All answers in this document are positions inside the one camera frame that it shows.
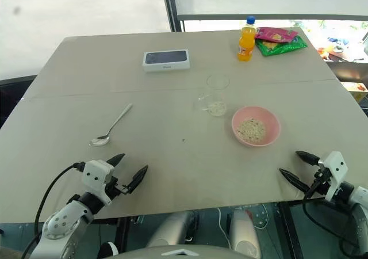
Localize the pink plastic bowl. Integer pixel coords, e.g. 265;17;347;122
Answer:
231;106;281;148

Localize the silver right robot leg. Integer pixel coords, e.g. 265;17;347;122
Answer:
231;208;262;259

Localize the yellow cardboard box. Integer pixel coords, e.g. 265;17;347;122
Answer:
341;81;368;104

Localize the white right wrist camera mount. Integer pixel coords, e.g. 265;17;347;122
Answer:
317;151;346;201

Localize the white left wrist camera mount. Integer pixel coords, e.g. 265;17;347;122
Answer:
81;159;115;206

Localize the clear glass cup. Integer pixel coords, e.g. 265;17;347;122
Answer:
196;74;231;117

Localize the orange soda bottle blue cap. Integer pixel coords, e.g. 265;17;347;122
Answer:
236;15;257;62

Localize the silver left robot leg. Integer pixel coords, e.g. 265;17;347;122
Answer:
145;211;200;249

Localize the pink snack bag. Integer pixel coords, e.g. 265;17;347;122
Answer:
255;26;300;43

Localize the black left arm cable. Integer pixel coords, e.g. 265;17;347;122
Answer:
20;161;86;259

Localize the black chair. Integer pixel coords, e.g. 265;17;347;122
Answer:
0;74;39;129

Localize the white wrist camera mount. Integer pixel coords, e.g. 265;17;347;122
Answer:
317;151;346;201
81;159;115;206

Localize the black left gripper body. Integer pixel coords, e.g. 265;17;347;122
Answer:
105;176;130;200

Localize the silver robot leg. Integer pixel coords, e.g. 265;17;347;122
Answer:
145;211;200;249
231;208;262;259

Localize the grey robot torso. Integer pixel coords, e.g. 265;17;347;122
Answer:
105;242;252;259

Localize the white phone box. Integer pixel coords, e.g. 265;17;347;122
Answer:
142;48;192;73

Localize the green snack bag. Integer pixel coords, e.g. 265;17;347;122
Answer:
255;35;309;57

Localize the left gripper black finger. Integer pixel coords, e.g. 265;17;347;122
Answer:
105;153;127;168
127;165;149;195

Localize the silver metal spoon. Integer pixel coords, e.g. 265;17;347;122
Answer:
88;102;134;148

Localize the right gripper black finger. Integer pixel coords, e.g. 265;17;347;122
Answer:
295;150;321;166
279;167;311;195

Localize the white cable under table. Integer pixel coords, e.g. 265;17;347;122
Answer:
216;208;232;244

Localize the dark window frame post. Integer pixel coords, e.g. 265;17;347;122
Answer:
160;0;185;33

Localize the black table leg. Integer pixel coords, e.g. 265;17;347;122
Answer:
116;217;131;254
279;202;304;259

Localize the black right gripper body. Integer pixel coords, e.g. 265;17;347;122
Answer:
304;161;332;200

